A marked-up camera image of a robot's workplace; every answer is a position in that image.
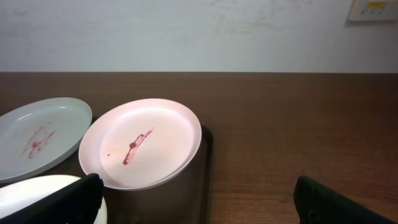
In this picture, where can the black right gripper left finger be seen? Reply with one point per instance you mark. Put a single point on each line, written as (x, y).
(71, 203)

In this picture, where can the white wall switch panel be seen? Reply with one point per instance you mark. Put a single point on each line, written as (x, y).
(373, 10)

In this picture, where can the pale green dirty plate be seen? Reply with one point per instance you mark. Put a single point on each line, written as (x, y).
(38, 136)

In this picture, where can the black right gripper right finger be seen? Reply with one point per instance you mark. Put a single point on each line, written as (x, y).
(316, 203)

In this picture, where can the white plate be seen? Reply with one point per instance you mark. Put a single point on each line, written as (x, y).
(34, 189)

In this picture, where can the pink dirty plate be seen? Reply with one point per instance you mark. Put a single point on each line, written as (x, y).
(140, 144)

